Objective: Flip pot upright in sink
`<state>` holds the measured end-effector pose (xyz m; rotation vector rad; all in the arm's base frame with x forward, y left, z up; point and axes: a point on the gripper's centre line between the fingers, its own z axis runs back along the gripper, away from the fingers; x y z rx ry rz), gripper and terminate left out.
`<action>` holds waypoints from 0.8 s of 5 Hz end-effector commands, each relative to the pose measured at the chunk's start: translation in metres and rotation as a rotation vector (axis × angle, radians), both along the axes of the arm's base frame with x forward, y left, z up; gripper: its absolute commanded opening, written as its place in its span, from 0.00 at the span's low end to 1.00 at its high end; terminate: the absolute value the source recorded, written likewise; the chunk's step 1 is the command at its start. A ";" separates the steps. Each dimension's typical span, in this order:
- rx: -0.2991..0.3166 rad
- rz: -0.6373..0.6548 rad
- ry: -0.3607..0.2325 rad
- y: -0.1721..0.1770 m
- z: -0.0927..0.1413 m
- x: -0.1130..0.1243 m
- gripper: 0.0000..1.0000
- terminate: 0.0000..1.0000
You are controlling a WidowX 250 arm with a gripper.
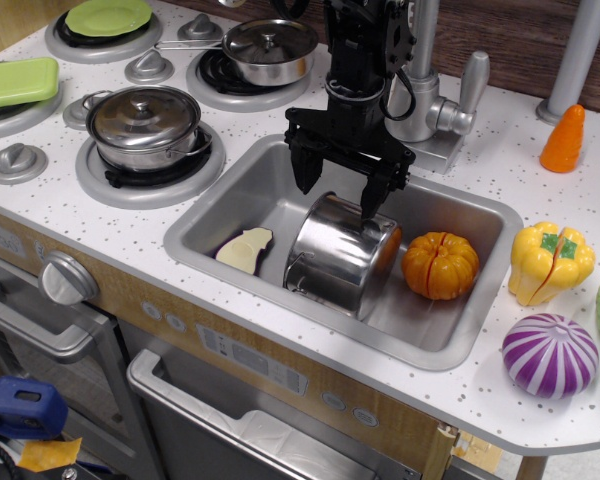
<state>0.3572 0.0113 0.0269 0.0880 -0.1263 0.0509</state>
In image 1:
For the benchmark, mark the stove burner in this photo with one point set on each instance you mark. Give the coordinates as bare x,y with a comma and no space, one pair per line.
156,189
116,49
29,116
213,80

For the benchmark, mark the grey stove knob middle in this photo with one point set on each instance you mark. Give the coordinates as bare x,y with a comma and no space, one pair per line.
149,68

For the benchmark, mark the grey vertical pole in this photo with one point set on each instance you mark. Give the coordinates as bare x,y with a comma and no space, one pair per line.
575,64

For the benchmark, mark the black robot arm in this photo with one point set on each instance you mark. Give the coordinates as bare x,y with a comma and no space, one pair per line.
370,43

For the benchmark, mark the grey stove knob front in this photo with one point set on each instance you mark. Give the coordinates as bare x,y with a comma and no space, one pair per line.
20,163

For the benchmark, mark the front right stove burner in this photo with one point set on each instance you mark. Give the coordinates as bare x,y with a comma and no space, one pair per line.
156,189

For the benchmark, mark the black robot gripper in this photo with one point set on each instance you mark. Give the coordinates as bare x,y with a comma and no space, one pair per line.
351,131

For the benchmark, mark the yellow toy bell pepper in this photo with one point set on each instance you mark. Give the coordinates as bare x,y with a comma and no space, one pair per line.
546,260

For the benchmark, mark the orange toy pumpkin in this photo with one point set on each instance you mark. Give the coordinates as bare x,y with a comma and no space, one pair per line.
440,266

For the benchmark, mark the grey toy sink basin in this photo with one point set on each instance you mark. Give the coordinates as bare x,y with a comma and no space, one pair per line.
259,190

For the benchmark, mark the front left stove burner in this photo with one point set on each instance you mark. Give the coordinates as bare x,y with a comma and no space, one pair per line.
29,116

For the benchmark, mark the blue clamp tool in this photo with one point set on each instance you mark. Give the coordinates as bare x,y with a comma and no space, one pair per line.
30,409

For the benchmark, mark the silver oven dial knob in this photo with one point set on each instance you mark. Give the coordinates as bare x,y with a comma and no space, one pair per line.
65,281

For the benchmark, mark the orange toy carrot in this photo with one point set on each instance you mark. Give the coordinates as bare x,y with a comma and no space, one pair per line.
562,151

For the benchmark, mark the lidded steel pot on burner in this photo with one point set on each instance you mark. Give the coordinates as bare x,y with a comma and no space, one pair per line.
147,128

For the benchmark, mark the purple striped toy onion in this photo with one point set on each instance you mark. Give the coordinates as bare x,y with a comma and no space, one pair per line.
550,356

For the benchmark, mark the lidded steel saucepan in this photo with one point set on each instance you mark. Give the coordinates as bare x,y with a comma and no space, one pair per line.
270,52

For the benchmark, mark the green rectangular dish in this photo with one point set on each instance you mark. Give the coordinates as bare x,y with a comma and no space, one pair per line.
27,81

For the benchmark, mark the round green plate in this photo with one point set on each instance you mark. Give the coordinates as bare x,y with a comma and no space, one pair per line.
108,18

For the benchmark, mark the grey oven door handle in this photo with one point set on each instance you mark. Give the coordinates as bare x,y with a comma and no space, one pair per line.
77,332

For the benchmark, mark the silver toy faucet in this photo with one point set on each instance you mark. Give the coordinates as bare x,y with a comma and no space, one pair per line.
437,128

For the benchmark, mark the toy eggplant half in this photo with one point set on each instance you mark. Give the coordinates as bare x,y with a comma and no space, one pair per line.
242,252

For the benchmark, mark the grey stove knob behind pot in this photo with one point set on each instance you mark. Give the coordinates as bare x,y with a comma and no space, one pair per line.
75,114

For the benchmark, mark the rear right stove burner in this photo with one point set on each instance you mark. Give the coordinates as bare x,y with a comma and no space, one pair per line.
213,80

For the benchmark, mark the grey stove knob rear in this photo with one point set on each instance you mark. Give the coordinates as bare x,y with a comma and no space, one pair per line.
201,28

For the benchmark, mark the grey dishwasher door handle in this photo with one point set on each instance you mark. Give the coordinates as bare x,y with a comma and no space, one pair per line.
211,425

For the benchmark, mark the rear left stove burner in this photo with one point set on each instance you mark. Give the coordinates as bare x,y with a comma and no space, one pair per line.
116,49

